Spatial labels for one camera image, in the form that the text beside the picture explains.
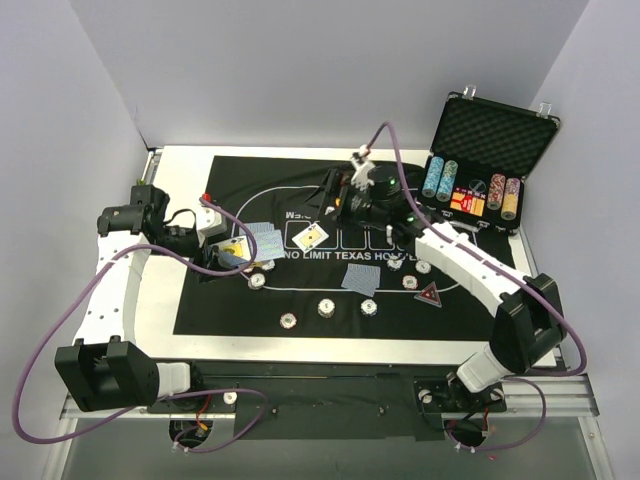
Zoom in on face up ace card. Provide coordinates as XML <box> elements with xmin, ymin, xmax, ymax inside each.
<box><xmin>292</xmin><ymin>222</ymin><xmax>329</xmax><ymax>253</ymax></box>

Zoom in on grey chips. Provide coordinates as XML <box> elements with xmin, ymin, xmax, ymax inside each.
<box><xmin>248</xmin><ymin>273</ymin><xmax>266</xmax><ymax>290</ymax></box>
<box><xmin>387</xmin><ymin>258</ymin><xmax>404</xmax><ymax>271</ymax></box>

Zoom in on blue backed card fan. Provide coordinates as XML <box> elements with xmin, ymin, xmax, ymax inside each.
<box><xmin>235</xmin><ymin>222</ymin><xmax>285</xmax><ymax>262</ymax></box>

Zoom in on blue backed dealt card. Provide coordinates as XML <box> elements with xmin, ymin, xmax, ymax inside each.
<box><xmin>341</xmin><ymin>263</ymin><xmax>381</xmax><ymax>297</ymax></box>

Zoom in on red white chip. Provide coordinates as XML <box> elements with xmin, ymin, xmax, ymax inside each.
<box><xmin>279</xmin><ymin>312</ymin><xmax>297</xmax><ymax>330</ymax></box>
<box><xmin>402</xmin><ymin>275</ymin><xmax>419</xmax><ymax>290</ymax></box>

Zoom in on blue chip stack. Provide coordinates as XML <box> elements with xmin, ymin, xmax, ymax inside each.
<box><xmin>360</xmin><ymin>299</ymin><xmax>378</xmax><ymax>317</ymax></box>

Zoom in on grey chip stack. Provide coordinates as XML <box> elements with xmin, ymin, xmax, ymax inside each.
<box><xmin>317</xmin><ymin>298</ymin><xmax>336</xmax><ymax>318</ymax></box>

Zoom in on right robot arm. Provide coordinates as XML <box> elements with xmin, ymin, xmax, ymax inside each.
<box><xmin>307</xmin><ymin>154</ymin><xmax>567</xmax><ymax>409</ymax></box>

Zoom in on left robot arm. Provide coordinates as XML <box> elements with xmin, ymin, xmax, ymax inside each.
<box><xmin>54</xmin><ymin>185</ymin><xmax>226</xmax><ymax>412</ymax></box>

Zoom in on light blue chip row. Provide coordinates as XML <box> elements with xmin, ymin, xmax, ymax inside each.
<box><xmin>421</xmin><ymin>156</ymin><xmax>444</xmax><ymax>198</ymax></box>

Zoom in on green chip row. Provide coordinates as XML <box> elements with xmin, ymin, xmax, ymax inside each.
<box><xmin>436</xmin><ymin>160</ymin><xmax>458</xmax><ymax>202</ymax></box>

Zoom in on black poker table mat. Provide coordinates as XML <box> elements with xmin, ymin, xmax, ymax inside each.
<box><xmin>174</xmin><ymin>156</ymin><xmax>494</xmax><ymax>341</ymax></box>

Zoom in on red card deck in case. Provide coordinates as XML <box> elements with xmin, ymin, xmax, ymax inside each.
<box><xmin>449</xmin><ymin>187</ymin><xmax>486</xmax><ymax>217</ymax></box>

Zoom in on red triangle dealer marker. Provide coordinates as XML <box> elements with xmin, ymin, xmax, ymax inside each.
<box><xmin>414</xmin><ymin>282</ymin><xmax>442</xmax><ymax>308</ymax></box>

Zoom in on black aluminium chip case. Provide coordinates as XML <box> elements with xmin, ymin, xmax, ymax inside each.
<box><xmin>417</xmin><ymin>88</ymin><xmax>561</xmax><ymax>235</ymax></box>

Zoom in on red white chip front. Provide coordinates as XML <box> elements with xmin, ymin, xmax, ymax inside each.
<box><xmin>279</xmin><ymin>312</ymin><xmax>297</xmax><ymax>330</ymax></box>

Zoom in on red chip row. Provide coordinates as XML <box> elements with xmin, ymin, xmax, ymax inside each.
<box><xmin>487</xmin><ymin>173</ymin><xmax>506</xmax><ymax>210</ymax></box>

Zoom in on yellow chip row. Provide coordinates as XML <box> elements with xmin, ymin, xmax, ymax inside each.
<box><xmin>501</xmin><ymin>178</ymin><xmax>521</xmax><ymax>221</ymax></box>

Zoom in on aluminium rail frame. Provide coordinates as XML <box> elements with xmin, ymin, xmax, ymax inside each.
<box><xmin>42</xmin><ymin>145</ymin><xmax>614</xmax><ymax>480</ymax></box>

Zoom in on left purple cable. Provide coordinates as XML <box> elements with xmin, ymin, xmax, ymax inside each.
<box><xmin>10</xmin><ymin>195</ymin><xmax>269</xmax><ymax>455</ymax></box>

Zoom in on purple cable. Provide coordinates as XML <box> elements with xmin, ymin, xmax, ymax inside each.
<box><xmin>364</xmin><ymin>122</ymin><xmax>587</xmax><ymax>454</ymax></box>
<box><xmin>10</xmin><ymin>195</ymin><xmax>269</xmax><ymax>455</ymax></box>

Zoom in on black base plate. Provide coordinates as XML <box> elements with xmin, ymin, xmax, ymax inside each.
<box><xmin>150</xmin><ymin>360</ymin><xmax>506</xmax><ymax>441</ymax></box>

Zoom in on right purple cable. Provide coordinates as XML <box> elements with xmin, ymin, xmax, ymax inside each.
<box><xmin>364</xmin><ymin>122</ymin><xmax>587</xmax><ymax>454</ymax></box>

